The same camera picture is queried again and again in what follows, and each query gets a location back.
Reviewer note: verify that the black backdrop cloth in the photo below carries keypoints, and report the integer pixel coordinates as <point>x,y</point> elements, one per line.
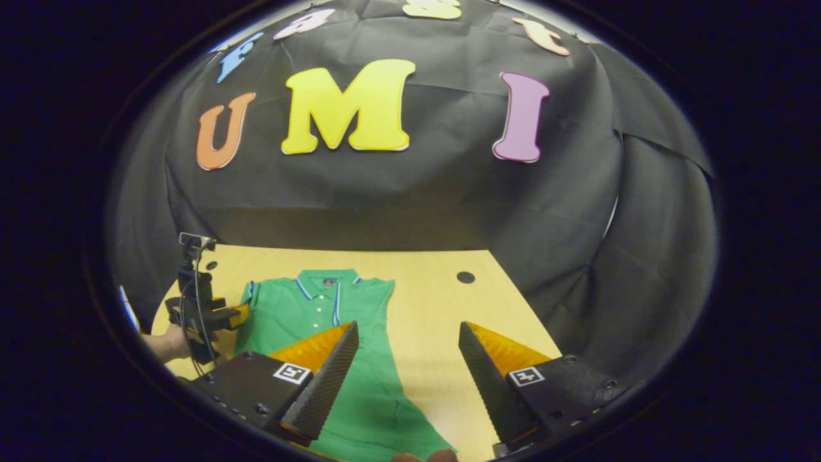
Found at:
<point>417,192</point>

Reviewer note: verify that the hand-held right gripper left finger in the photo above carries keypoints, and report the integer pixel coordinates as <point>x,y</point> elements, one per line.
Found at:
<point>327,385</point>

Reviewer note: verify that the green T-shirt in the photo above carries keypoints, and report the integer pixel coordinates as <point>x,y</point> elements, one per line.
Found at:
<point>378,410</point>

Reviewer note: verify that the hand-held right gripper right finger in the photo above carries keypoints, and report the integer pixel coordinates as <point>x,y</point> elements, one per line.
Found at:
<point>490,385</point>

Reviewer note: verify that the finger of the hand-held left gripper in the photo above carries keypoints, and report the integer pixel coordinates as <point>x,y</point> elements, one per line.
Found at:
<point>238,316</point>

